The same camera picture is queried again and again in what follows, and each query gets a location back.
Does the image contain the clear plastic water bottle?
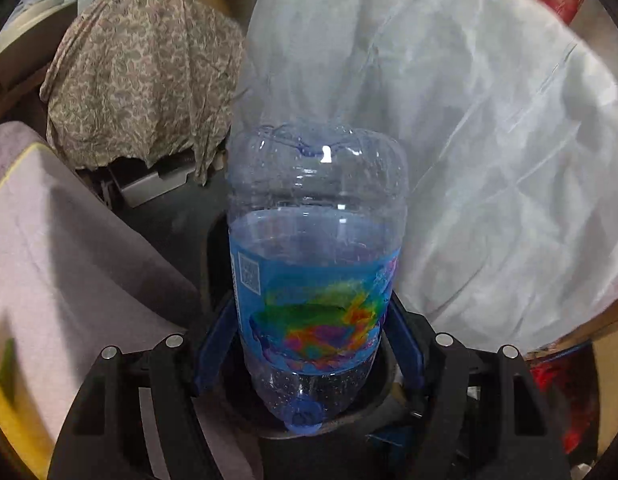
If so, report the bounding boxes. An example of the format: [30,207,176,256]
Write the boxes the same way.
[228,122,408,434]

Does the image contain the black trash bin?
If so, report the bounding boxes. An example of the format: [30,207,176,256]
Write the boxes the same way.
[227,205,407,434]

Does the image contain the lilac tablecloth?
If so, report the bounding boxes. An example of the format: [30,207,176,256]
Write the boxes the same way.
[0,122,213,479]

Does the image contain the white draped cloth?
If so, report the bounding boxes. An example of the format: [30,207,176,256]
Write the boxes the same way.
[233,0,618,351]

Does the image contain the floral patterned cloth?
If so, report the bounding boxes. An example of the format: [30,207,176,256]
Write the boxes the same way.
[40,0,244,183]

